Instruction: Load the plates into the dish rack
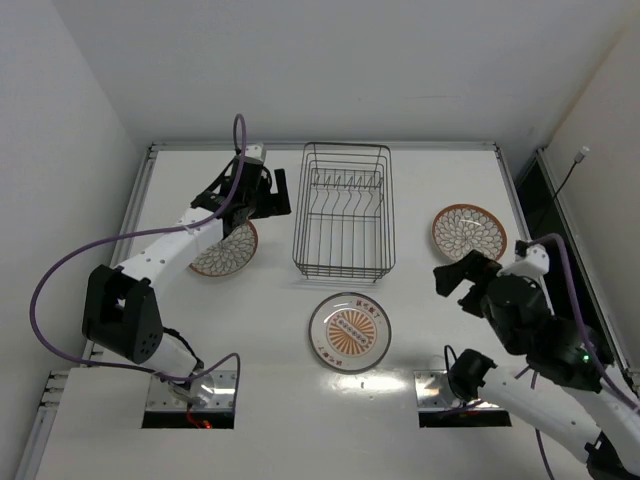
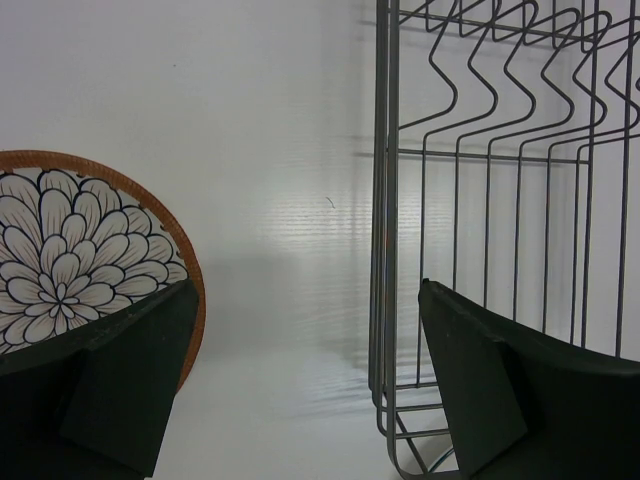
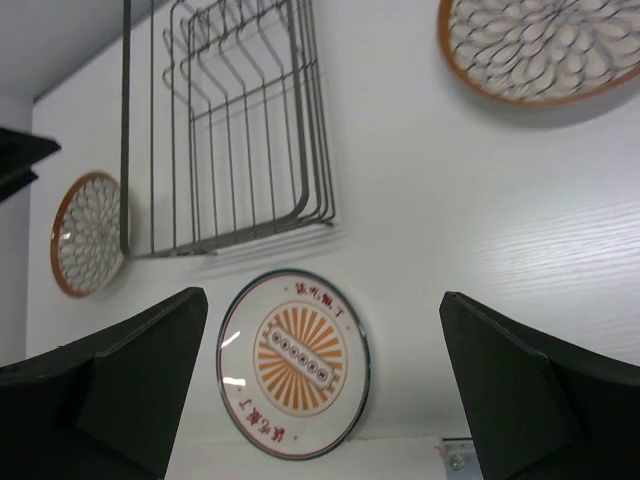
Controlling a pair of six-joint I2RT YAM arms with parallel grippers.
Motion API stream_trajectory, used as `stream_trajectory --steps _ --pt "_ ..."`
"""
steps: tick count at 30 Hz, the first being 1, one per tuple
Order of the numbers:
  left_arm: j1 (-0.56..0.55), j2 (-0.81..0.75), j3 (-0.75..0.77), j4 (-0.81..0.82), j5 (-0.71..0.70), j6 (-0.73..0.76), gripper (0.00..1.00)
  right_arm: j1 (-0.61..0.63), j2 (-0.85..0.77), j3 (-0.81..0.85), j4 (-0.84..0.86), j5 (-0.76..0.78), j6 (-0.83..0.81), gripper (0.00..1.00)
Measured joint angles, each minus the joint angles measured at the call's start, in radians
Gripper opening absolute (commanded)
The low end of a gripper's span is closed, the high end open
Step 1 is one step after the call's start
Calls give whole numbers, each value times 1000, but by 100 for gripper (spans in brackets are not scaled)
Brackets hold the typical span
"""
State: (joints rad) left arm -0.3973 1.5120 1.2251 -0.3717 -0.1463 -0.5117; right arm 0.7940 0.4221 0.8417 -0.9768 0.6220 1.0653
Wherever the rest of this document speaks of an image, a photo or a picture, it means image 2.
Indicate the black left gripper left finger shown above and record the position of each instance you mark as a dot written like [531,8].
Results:
[94,403]

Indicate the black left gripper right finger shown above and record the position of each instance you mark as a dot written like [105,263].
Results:
[524,405]

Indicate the floral plate with brown rim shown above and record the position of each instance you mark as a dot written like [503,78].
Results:
[80,241]

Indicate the grey wire dish rack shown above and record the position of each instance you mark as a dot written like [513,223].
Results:
[506,167]

